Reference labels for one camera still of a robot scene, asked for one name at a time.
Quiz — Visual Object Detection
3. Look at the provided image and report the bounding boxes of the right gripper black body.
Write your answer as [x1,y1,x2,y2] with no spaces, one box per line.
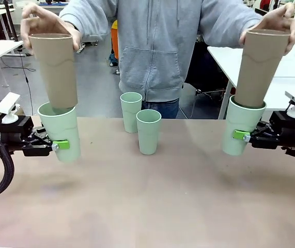
[267,126,295,150]

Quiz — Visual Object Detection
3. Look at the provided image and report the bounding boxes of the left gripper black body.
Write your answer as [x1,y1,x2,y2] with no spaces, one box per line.
[0,130,34,153]

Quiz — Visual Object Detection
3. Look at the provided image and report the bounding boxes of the light green plastic cup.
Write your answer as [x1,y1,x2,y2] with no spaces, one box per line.
[221,95,267,157]
[136,109,162,156]
[120,92,143,134]
[37,102,82,163]

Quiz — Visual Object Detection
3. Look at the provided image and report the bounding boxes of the person's right forearm grey sleeve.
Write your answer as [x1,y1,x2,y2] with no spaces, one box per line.
[59,0,118,39]

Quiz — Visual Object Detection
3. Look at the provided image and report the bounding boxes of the person's left forearm grey sleeve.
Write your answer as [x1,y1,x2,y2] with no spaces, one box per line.
[201,0,269,34]

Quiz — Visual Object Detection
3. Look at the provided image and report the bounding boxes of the person's left hand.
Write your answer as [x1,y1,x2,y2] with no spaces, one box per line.
[239,2,295,55]

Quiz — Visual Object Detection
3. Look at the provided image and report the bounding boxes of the person's right hand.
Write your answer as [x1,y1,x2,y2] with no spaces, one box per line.
[20,3,82,56]

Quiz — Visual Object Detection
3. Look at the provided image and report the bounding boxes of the black box on left wrist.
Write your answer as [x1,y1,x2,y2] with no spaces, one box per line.
[0,116,34,134]

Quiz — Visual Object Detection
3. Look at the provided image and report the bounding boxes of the black box on wrist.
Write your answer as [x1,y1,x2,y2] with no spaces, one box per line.
[269,110,295,129]
[0,116,34,134]

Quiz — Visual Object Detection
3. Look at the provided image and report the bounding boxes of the black box on right wrist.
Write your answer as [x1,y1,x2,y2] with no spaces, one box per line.
[269,110,295,129]

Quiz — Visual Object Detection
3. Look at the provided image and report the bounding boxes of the large white table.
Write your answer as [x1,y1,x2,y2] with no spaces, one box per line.
[206,45,295,120]

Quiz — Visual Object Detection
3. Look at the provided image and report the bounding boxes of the black office chair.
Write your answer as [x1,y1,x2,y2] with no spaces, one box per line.
[183,38,232,104]

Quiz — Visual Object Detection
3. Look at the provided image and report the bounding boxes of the person's blue jeans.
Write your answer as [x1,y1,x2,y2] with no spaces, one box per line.
[141,98,180,119]

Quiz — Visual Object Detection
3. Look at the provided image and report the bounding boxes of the black stand pole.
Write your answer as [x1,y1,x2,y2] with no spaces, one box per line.
[2,0,19,42]

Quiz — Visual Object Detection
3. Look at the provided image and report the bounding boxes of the orange chair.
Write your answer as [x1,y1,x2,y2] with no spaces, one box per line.
[110,20,119,60]

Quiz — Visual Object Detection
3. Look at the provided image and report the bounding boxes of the person's grey hoodie torso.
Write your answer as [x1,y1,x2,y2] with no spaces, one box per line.
[105,0,215,103]

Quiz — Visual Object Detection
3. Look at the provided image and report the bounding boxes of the white camera on left wrist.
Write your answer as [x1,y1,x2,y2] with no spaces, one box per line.
[0,92,21,123]

